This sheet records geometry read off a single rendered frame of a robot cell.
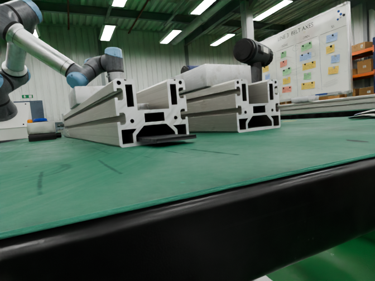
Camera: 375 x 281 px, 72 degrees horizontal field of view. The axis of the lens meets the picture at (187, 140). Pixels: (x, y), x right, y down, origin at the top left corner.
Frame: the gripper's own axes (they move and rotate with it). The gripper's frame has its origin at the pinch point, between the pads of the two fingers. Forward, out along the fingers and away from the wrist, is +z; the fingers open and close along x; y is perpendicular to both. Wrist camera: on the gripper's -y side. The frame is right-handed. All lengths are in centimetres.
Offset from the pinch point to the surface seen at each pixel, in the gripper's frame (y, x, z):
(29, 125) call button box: -20.4, 35.4, -3.1
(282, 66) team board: 142, -282, -65
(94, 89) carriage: -52, 21, -10
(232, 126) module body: -83, 5, 1
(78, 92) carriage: -52, 24, -9
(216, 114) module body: -78, 4, -1
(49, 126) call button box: -20.5, 29.7, -2.2
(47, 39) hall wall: 1100, -37, -376
